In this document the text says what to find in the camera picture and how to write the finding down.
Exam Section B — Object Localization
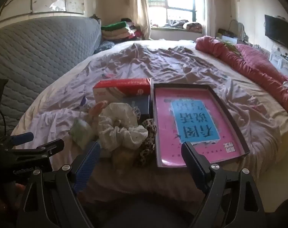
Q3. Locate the red and white box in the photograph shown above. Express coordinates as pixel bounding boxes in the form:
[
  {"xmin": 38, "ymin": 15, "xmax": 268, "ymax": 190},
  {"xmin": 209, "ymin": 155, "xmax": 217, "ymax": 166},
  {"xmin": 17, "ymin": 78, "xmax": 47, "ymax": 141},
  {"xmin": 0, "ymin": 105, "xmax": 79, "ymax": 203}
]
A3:
[{"xmin": 92, "ymin": 78, "xmax": 152, "ymax": 105}]

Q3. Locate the stack of folded clothes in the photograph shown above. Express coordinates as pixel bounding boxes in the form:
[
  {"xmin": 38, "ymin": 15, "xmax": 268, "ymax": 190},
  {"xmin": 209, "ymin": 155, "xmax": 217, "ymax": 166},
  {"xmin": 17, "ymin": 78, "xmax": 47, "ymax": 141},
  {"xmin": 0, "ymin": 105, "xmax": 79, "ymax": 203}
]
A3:
[{"xmin": 101, "ymin": 18, "xmax": 144, "ymax": 44}]

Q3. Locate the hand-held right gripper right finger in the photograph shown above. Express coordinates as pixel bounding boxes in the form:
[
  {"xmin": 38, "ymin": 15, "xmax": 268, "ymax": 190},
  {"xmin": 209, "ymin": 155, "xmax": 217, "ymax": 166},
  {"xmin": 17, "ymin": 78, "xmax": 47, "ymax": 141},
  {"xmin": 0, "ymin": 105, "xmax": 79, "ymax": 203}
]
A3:
[{"xmin": 181, "ymin": 142, "xmax": 268, "ymax": 228}]

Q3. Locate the black wall television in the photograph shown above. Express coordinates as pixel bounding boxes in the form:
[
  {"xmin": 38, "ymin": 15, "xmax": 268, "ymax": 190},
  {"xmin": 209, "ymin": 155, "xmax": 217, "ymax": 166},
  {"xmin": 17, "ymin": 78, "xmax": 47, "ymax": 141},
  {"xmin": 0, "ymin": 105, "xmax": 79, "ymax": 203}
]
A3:
[{"xmin": 264, "ymin": 14, "xmax": 288, "ymax": 50}]

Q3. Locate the white lace cloth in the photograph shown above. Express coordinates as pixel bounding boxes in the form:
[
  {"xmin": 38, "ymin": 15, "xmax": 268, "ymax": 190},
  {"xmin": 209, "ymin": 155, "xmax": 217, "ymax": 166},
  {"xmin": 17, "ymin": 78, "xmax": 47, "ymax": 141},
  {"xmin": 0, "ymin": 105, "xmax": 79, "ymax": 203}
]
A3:
[{"xmin": 98, "ymin": 102, "xmax": 149, "ymax": 151}]

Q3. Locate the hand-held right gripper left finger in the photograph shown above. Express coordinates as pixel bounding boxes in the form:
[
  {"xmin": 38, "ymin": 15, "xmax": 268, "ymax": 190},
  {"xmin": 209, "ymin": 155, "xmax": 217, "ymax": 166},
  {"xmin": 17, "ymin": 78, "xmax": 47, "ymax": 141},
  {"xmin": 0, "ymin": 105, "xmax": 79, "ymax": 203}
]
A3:
[{"xmin": 17, "ymin": 142, "xmax": 102, "ymax": 228}]

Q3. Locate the pink quilt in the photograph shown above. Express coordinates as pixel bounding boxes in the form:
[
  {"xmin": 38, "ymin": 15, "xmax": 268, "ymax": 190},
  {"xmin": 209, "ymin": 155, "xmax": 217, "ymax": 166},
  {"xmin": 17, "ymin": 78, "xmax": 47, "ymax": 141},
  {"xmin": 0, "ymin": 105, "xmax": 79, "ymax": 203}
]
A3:
[{"xmin": 195, "ymin": 36, "xmax": 288, "ymax": 126}]

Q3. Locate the grey quilted headboard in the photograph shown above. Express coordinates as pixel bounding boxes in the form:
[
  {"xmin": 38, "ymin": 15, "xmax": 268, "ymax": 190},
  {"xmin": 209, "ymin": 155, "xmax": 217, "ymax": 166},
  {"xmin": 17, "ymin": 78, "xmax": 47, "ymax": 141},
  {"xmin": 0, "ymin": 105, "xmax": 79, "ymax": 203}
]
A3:
[{"xmin": 0, "ymin": 17, "xmax": 102, "ymax": 133}]

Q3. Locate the cream curtain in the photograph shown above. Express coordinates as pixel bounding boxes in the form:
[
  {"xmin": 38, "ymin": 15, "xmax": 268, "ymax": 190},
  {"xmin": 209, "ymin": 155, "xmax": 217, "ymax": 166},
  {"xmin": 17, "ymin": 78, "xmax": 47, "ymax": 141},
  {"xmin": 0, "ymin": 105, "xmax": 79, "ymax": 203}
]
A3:
[
  {"xmin": 203, "ymin": 0, "xmax": 218, "ymax": 38},
  {"xmin": 132, "ymin": 0, "xmax": 151, "ymax": 40}
]

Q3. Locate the green cloth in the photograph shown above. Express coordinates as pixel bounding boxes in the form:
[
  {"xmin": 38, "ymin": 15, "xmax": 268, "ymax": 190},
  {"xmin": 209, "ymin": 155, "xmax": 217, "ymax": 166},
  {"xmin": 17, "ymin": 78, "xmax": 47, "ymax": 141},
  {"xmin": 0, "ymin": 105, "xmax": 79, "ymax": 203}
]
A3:
[{"xmin": 221, "ymin": 40, "xmax": 241, "ymax": 55}]

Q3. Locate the green patterned tissue pack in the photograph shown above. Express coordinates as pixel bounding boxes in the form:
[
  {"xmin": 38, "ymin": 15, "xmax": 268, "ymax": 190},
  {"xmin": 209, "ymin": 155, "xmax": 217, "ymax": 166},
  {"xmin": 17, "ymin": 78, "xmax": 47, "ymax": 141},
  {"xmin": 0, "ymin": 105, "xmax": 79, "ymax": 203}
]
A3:
[{"xmin": 69, "ymin": 119, "xmax": 95, "ymax": 149}]

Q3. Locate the pink shiny packet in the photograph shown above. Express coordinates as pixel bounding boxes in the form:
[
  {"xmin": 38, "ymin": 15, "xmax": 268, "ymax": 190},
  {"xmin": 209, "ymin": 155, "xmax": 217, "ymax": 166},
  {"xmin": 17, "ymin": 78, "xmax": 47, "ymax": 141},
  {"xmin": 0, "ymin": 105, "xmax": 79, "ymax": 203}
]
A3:
[{"xmin": 88, "ymin": 100, "xmax": 109, "ymax": 124}]

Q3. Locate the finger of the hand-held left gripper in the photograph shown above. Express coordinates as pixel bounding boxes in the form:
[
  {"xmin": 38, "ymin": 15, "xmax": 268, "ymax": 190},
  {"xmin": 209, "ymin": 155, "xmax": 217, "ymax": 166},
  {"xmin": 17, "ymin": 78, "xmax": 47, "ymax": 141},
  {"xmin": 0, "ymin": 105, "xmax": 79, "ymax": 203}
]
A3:
[
  {"xmin": 0, "ymin": 132, "xmax": 35, "ymax": 146},
  {"xmin": 6, "ymin": 139, "xmax": 65, "ymax": 158}
]

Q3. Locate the dark patterned cloth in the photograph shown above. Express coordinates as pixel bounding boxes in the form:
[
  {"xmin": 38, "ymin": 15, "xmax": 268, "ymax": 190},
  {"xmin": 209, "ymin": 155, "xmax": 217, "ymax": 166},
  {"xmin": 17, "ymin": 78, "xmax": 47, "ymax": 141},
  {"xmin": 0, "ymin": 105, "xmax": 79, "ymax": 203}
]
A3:
[{"xmin": 94, "ymin": 40, "xmax": 115, "ymax": 55}]

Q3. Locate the dark grey box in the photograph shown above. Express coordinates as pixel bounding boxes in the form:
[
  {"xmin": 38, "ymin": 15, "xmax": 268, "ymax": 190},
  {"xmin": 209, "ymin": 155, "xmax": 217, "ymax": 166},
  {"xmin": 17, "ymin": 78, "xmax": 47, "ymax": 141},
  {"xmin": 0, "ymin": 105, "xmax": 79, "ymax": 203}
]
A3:
[{"xmin": 125, "ymin": 95, "xmax": 151, "ymax": 121}]

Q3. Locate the shallow dark cardboard box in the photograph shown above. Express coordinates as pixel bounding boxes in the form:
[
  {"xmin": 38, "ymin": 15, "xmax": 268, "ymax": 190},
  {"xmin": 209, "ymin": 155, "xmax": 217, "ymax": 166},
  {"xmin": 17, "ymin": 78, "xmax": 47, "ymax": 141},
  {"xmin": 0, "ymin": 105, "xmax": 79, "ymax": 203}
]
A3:
[{"xmin": 151, "ymin": 83, "xmax": 251, "ymax": 169}]

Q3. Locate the pink and blue book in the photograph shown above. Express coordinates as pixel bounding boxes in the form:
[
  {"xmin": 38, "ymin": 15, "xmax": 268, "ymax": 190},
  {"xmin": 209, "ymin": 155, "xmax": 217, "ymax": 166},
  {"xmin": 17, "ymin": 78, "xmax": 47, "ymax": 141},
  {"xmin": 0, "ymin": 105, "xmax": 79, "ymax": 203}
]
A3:
[{"xmin": 155, "ymin": 88, "xmax": 243, "ymax": 167}]

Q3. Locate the rumpled cloth pile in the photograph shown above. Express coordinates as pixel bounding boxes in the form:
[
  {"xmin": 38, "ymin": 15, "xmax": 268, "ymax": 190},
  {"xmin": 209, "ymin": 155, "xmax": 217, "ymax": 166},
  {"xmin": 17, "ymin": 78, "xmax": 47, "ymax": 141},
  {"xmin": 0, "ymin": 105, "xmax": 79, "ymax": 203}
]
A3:
[{"xmin": 166, "ymin": 20, "xmax": 203, "ymax": 32}]

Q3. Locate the leopard print scrunchie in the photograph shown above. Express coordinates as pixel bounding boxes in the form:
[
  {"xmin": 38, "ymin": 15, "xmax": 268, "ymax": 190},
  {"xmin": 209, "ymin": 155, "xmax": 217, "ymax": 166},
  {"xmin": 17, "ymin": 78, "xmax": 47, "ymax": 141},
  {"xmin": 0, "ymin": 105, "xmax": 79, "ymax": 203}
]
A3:
[{"xmin": 134, "ymin": 118, "xmax": 157, "ymax": 168}]

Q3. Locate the mauve wrinkled bedsheet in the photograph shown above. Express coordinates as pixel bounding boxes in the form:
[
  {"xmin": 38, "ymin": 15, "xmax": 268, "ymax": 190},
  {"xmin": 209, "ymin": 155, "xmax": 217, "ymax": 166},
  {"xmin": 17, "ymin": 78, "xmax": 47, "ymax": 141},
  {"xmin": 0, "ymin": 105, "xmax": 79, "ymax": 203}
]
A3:
[{"xmin": 10, "ymin": 39, "xmax": 288, "ymax": 195}]

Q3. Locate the white cabinet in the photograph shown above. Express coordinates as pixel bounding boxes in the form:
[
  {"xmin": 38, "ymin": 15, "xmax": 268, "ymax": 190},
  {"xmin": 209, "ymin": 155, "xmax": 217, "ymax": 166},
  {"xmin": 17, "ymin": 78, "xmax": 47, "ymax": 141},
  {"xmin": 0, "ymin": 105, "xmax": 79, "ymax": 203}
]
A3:
[{"xmin": 268, "ymin": 45, "xmax": 288, "ymax": 80}]

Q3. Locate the black cable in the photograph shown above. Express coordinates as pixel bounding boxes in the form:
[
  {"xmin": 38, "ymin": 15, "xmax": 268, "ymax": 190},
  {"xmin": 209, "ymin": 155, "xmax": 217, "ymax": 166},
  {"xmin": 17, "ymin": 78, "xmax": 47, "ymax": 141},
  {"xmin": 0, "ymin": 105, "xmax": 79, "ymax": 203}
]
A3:
[{"xmin": 0, "ymin": 110, "xmax": 7, "ymax": 138}]

